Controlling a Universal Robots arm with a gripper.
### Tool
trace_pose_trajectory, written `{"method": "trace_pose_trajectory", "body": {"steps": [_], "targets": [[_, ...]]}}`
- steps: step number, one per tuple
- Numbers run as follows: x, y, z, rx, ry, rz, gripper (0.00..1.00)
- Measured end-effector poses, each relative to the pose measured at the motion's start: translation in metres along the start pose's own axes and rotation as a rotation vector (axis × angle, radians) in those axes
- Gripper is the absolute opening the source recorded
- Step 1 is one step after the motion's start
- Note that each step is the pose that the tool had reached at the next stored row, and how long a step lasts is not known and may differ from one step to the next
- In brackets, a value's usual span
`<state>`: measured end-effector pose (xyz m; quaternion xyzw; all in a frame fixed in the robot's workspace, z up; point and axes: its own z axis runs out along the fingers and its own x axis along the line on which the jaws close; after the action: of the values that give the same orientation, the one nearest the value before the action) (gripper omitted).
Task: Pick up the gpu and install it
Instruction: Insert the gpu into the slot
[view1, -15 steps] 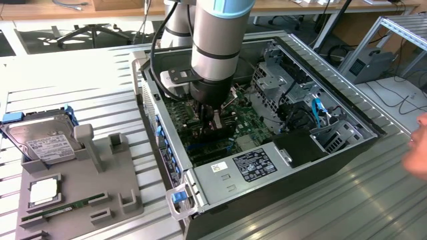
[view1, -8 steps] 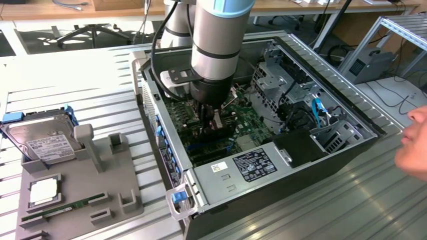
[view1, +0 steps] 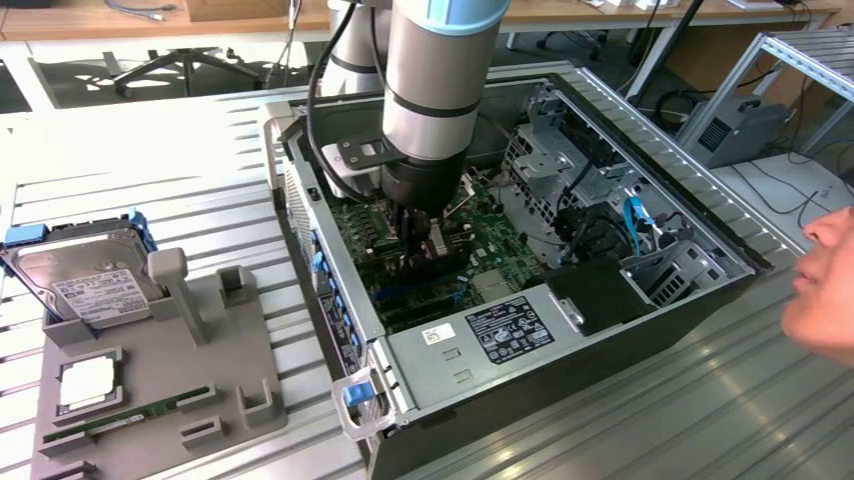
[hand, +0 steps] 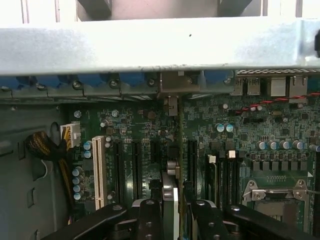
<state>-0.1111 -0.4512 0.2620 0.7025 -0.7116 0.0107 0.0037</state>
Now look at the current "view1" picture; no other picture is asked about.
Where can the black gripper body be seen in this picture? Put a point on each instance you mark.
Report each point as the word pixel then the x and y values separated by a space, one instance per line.
pixel 423 182

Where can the graphics card with metal bracket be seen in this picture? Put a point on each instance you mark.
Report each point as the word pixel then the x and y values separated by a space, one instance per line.
pixel 441 276

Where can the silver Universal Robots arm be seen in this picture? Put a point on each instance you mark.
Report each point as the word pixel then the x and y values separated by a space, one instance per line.
pixel 434 75

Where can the metal socket cover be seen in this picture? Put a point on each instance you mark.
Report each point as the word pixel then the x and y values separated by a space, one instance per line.
pixel 471 190

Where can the green motherboard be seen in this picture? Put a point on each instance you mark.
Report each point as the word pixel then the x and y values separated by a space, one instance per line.
pixel 507 240

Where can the silver chipset heatsink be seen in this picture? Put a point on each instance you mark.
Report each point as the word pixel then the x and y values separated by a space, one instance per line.
pixel 494 289

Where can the silver drive cage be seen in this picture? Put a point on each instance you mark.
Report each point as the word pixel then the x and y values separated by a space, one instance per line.
pixel 541 170

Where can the black plastic shroud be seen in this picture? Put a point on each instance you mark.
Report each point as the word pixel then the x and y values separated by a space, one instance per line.
pixel 594 295

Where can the silver power supply unit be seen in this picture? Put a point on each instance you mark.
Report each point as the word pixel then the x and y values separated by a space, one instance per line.
pixel 454 372

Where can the blue case release latch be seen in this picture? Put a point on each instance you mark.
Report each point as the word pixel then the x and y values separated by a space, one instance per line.
pixel 355 394

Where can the silver disk bay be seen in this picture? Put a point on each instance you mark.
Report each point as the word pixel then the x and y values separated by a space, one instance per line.
pixel 667 280

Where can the open black PC case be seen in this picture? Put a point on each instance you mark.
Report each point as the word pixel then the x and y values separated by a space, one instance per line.
pixel 567 400

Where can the long wooden desk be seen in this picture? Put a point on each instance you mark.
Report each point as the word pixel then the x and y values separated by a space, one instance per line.
pixel 581 19

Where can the black office chair base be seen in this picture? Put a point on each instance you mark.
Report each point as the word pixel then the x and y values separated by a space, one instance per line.
pixel 184 60

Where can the grey parts rack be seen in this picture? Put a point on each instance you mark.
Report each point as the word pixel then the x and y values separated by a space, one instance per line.
pixel 167 370

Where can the grey machine box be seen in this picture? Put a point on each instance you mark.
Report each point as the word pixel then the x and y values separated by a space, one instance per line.
pixel 754 132

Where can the green RAM stick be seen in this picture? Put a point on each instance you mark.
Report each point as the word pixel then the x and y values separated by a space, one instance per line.
pixel 134 414

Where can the silver CPU chip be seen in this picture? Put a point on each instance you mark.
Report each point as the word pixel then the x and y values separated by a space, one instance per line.
pixel 87 382

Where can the person's head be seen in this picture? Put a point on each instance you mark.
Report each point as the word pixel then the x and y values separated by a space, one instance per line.
pixel 828 280

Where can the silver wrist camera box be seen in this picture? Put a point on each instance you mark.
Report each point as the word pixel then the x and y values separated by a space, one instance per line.
pixel 347 172

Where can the hard disk with blue bracket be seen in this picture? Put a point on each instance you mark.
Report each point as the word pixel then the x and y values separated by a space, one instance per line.
pixel 74 280

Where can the aluminium frame rack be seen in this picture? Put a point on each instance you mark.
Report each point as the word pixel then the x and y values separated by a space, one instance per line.
pixel 821 55

